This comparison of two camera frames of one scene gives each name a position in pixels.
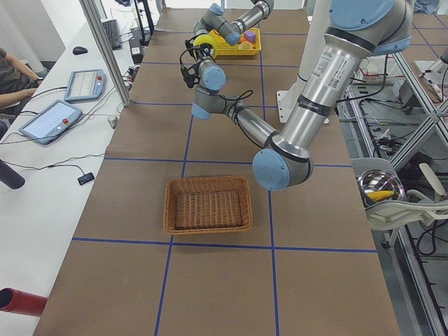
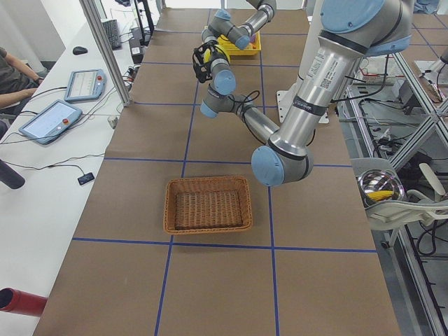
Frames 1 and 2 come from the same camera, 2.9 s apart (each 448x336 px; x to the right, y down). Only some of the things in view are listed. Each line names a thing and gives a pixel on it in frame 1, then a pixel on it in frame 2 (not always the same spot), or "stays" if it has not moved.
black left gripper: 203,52 -> 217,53
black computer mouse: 79,50 stays
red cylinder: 13,300 stays
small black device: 86,178 stays
